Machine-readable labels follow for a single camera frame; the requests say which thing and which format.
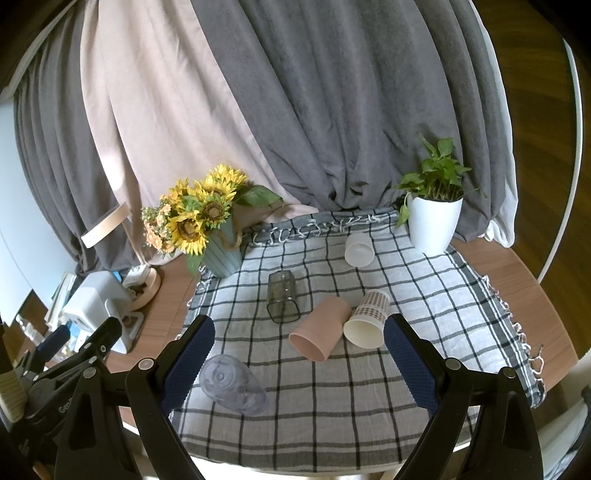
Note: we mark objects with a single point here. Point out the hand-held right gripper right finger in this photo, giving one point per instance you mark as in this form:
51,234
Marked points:
411,364

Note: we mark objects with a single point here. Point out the pink plastic cup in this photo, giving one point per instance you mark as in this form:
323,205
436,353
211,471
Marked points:
321,330

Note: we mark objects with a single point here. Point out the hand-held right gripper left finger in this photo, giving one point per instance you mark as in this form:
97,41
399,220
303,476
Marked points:
188,364

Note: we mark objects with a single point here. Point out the round wooden base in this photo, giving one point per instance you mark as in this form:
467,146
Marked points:
147,287

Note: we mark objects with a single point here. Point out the white frosted cup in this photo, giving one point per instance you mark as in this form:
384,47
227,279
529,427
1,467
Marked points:
358,250

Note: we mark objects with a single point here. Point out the grey curtain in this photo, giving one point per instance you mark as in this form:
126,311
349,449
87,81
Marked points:
51,152
346,101

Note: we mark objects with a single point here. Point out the patterned paper cup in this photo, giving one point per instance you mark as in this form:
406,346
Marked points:
367,321

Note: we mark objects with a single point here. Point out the sunflower bouquet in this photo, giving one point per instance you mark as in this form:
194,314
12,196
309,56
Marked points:
198,217

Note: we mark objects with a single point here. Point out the smoky transparent square cup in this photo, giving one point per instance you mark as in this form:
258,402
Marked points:
282,297

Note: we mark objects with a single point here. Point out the white ribbed plant pot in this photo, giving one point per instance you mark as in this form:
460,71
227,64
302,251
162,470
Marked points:
434,224

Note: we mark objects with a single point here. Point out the white sheer curtain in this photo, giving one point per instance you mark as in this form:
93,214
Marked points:
501,228

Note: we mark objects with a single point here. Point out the teal ribbed vase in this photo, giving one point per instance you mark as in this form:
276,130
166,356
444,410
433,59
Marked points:
224,256

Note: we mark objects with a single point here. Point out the white curved tube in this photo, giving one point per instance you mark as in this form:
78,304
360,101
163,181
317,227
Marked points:
570,161

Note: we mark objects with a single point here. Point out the beige curtain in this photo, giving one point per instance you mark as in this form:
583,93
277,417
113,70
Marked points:
152,115

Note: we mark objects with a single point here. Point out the green potted plant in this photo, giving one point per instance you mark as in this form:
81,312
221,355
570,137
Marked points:
434,177

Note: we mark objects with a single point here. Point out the checked tablecloth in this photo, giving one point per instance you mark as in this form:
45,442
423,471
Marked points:
323,406

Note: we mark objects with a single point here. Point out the clear plastic cup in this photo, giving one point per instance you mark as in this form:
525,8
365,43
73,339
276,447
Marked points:
233,383

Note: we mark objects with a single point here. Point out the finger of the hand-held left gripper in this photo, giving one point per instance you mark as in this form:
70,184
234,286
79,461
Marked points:
105,334
51,344

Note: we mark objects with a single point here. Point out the white table appliance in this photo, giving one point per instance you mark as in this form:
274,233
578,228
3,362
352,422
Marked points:
92,300

